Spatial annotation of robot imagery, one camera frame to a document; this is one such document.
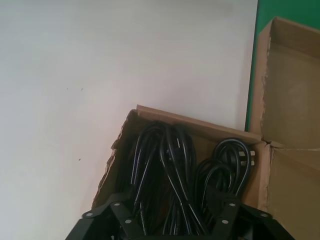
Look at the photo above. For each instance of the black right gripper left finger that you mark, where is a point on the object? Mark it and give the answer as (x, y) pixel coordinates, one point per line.
(120, 202)

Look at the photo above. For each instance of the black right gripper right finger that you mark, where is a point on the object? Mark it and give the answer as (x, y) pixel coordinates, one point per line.
(232, 203)

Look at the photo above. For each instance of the cardboard box with holed flap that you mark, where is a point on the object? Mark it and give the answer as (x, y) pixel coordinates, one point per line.
(295, 100)

